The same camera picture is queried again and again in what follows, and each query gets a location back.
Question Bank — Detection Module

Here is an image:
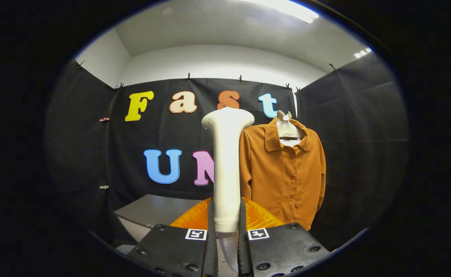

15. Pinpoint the long ceiling light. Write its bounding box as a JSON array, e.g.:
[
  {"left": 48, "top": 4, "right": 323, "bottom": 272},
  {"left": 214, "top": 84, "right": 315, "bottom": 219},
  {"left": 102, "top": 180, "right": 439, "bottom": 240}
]
[{"left": 237, "top": 0, "right": 320, "bottom": 23}]

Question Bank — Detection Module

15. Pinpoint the orange button shirt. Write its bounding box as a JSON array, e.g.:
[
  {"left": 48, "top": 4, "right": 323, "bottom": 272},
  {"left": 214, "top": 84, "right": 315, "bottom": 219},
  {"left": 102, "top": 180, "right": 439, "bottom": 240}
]
[{"left": 239, "top": 117, "right": 326, "bottom": 231}]

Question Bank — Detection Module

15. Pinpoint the white plastic clothes hanger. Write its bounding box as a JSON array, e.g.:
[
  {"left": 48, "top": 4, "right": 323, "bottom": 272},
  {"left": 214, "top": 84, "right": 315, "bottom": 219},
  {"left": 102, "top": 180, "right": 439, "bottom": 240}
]
[{"left": 276, "top": 110, "right": 306, "bottom": 147}]

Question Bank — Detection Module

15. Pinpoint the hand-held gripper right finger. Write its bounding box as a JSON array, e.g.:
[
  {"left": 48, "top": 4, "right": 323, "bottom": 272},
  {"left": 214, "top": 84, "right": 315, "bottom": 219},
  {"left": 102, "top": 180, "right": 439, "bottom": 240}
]
[{"left": 238, "top": 197, "right": 331, "bottom": 277}]

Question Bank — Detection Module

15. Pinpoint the white garment steamer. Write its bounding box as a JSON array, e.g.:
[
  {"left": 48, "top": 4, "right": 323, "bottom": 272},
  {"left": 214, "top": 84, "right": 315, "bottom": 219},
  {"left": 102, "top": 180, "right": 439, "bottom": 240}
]
[{"left": 201, "top": 107, "right": 255, "bottom": 233}]

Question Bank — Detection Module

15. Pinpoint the grey drawer cabinet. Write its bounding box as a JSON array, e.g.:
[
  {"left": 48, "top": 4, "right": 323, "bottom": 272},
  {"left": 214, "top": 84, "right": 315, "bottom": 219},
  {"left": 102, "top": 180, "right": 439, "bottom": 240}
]
[{"left": 114, "top": 194, "right": 210, "bottom": 250}]

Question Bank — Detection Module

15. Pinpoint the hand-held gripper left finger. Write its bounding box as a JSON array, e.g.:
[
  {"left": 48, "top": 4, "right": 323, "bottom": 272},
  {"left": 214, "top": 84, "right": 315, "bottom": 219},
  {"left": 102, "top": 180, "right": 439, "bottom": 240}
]
[{"left": 127, "top": 197, "right": 219, "bottom": 277}]

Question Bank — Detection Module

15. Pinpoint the black backdrop cloth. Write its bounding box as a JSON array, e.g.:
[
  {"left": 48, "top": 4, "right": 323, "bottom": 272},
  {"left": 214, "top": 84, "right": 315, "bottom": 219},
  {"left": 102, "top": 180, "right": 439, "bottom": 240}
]
[{"left": 45, "top": 52, "right": 409, "bottom": 250}]

